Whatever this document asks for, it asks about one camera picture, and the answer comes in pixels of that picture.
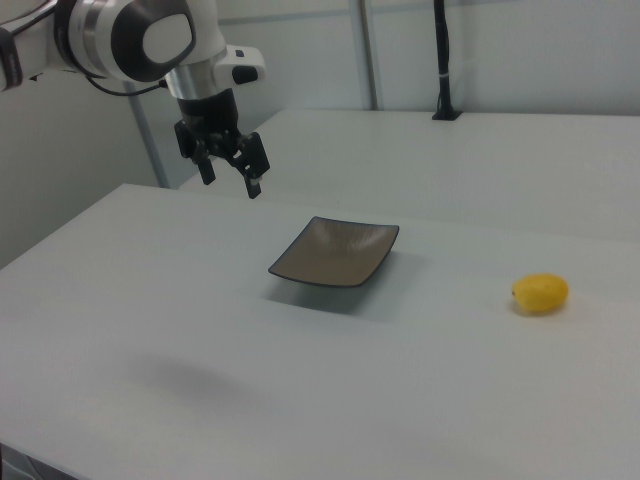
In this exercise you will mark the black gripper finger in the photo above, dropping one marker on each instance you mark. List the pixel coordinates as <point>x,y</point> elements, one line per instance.
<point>206,167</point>
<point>254,160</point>

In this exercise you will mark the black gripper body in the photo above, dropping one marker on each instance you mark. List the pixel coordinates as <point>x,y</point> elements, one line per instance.
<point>207,117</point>

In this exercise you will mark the yellow potato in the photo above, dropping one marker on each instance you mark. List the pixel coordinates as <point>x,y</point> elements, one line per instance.
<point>541,294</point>

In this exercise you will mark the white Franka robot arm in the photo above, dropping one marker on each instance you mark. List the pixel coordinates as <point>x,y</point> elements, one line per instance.
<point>165,37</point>

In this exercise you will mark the square brown ceramic plate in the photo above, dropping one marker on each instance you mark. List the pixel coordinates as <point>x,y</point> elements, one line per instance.
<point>330,255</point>

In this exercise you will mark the grey horizontal wall rail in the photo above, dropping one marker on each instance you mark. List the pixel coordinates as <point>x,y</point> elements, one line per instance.
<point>300,17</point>

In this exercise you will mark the black camera stand pole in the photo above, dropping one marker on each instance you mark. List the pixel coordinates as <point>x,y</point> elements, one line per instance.
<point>442,45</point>

